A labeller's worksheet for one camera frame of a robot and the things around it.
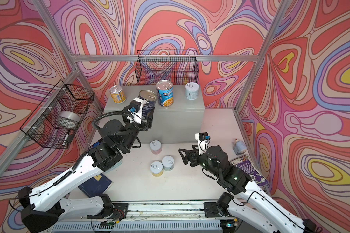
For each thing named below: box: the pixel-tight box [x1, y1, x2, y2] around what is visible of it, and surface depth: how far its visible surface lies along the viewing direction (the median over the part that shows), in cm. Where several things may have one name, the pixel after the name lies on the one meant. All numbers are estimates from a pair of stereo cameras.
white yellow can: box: [150, 161, 164, 178], surface depth 85 cm
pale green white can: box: [184, 82, 200, 101], surface depth 77 cm
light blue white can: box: [161, 155, 175, 172], surface depth 86 cm
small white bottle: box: [231, 138, 248, 156], surface depth 91 cm
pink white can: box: [149, 139, 162, 155], surface depth 95 cm
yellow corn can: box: [109, 84, 127, 104], surface depth 74 cm
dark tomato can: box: [138, 89, 158, 117], surface depth 57 cm
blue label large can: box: [156, 79, 175, 108], surface depth 69 cm
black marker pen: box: [62, 130, 71, 146], surface depth 74 cm
